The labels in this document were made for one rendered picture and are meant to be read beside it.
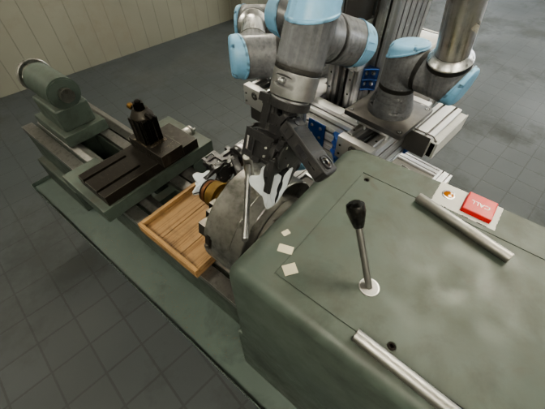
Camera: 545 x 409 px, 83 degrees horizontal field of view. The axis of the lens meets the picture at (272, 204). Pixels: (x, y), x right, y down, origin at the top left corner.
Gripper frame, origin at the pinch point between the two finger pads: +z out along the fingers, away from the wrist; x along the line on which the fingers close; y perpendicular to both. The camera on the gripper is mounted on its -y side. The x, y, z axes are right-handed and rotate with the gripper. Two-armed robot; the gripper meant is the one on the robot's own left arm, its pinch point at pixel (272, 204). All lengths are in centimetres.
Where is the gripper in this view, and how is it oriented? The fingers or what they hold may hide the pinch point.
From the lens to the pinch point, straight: 60.4
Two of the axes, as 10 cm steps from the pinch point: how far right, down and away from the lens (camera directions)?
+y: -7.8, -4.8, 4.1
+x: -5.8, 3.1, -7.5
